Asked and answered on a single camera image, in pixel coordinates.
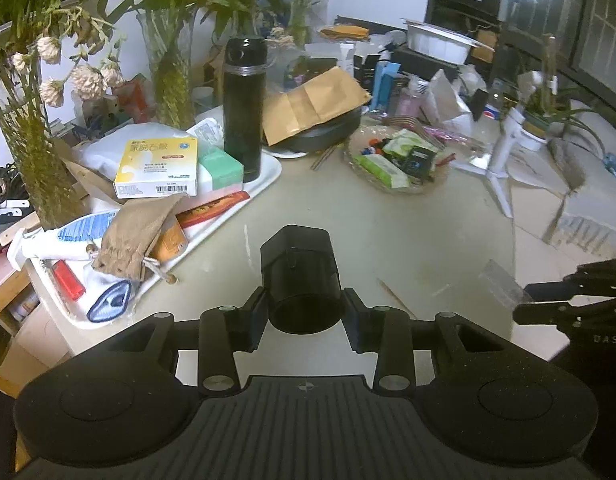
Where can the white plastic tray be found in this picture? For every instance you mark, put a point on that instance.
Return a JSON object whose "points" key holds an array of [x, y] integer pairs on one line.
{"points": [[260, 175]]}

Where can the black camera device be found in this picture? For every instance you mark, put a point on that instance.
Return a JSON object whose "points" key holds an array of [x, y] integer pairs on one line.
{"points": [[0, 190]]}

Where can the white carton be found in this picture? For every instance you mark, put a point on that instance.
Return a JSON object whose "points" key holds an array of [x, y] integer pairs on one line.
{"points": [[347, 60]]}

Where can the black lens cylinder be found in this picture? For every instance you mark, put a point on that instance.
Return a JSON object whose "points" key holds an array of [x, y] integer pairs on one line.
{"points": [[298, 270]]}

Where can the long red packet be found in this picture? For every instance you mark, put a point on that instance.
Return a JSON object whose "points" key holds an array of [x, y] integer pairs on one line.
{"points": [[213, 207]]}

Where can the red lighter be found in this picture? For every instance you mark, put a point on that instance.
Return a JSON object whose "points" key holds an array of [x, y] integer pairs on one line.
{"points": [[68, 280]]}

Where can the pink striped stick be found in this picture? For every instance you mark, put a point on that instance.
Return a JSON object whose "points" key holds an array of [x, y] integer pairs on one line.
{"points": [[448, 136]]}

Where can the glass vase green stems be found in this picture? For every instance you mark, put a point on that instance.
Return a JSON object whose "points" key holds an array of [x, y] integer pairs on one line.
{"points": [[170, 85], [300, 10]]}

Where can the white plastic food container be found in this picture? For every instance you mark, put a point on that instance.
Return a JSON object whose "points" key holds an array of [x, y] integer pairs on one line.
{"points": [[438, 42]]}

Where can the wooden side shelf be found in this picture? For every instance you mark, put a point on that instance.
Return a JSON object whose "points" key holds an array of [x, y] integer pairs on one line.
{"points": [[8, 285]]}

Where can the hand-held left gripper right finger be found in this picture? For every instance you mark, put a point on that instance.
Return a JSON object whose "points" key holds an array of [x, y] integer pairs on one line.
{"points": [[354, 320]]}

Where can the tall glass vase dried flowers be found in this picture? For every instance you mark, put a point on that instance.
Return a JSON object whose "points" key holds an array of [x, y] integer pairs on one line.
{"points": [[33, 160]]}

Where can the light green packet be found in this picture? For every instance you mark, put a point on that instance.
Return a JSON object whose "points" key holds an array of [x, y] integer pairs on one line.
{"points": [[405, 142]]}

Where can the black carton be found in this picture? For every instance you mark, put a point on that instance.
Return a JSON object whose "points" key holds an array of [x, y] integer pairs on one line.
{"points": [[365, 72]]}

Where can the green and white box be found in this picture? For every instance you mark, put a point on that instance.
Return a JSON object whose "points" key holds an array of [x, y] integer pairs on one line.
{"points": [[220, 170]]}

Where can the pink bottle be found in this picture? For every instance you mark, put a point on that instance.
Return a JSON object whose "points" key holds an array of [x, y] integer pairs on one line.
{"points": [[409, 102]]}

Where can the yellow medicine box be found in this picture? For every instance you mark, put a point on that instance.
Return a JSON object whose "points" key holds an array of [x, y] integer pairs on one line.
{"points": [[153, 165]]}

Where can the blue carton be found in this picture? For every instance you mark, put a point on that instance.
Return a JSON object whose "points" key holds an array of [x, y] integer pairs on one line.
{"points": [[385, 85]]}

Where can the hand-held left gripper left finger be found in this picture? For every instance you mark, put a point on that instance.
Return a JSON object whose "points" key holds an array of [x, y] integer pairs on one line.
{"points": [[256, 320]]}

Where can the pair of chopsticks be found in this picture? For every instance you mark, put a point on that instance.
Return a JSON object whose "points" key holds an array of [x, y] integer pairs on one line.
{"points": [[325, 157]]}

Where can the white and blue tube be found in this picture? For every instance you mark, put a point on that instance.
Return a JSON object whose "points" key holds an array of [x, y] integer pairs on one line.
{"points": [[48, 247]]}

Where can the orange packet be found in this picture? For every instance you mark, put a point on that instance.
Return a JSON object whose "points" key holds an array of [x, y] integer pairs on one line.
{"points": [[170, 242]]}

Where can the white plate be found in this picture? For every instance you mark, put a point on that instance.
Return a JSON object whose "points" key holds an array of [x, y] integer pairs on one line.
{"points": [[283, 154]]}

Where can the potted plant white pot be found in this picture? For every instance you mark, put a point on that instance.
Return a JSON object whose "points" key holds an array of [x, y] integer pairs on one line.
{"points": [[530, 137]]}

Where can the glass snack dish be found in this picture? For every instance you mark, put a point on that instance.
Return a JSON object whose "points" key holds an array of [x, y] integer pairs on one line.
{"points": [[388, 191]]}

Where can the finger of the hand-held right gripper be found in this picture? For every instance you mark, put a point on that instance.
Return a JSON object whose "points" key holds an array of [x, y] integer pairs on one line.
{"points": [[548, 292], [548, 314]]}

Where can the green wipe packet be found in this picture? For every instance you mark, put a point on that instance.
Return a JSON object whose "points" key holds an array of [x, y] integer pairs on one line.
{"points": [[383, 170]]}

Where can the clear plastic wrapper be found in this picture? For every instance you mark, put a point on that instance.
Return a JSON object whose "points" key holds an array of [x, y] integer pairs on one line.
{"points": [[500, 282]]}

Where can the black thermos bottle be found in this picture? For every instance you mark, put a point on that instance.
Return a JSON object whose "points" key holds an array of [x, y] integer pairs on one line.
{"points": [[243, 120]]}

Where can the clear blister packet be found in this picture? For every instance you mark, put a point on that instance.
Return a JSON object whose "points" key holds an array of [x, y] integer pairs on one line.
{"points": [[208, 132]]}

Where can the cola bottle blue label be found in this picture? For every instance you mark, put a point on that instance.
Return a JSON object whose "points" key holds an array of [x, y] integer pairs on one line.
{"points": [[494, 107]]}

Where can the white plastic bag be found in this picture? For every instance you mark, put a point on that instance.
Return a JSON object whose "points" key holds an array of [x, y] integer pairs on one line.
{"points": [[448, 100]]}

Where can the brown paper envelope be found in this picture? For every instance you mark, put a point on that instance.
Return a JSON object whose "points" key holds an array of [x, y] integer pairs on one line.
{"points": [[308, 105]]}

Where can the cream fringed blanket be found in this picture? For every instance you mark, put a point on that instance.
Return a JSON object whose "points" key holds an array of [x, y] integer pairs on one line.
{"points": [[598, 185]]}

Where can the black round pan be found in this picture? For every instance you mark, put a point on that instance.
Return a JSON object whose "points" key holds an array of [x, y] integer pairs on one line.
{"points": [[328, 135]]}

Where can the black sachet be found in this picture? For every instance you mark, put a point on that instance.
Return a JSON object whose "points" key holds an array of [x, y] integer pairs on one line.
{"points": [[422, 162]]}

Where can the brown cloth pouch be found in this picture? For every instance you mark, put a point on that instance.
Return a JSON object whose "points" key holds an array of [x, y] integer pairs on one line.
{"points": [[133, 235]]}

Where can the white gimbal tripod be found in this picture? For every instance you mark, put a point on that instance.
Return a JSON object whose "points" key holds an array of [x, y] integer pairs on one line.
{"points": [[503, 145]]}

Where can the blue and white pouch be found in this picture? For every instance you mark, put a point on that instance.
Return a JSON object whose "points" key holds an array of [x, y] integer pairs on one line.
{"points": [[110, 302]]}

